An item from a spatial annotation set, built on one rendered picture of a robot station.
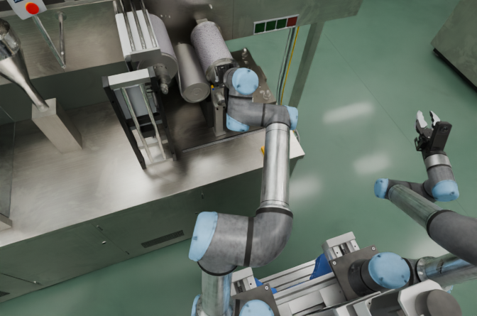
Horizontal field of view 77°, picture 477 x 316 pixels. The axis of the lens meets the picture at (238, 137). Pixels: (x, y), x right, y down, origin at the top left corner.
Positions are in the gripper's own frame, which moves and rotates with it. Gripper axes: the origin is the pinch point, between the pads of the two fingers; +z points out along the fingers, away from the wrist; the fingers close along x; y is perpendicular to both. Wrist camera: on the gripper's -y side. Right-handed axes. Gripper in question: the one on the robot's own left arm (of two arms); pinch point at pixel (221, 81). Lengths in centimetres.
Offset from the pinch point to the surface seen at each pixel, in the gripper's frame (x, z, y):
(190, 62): 8.7, 13.3, 9.4
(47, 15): 57, 17, 36
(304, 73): -81, 84, -17
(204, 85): 6.3, 6.0, -0.7
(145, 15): 22.7, 2.1, 28.9
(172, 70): 17.9, -1.0, 8.0
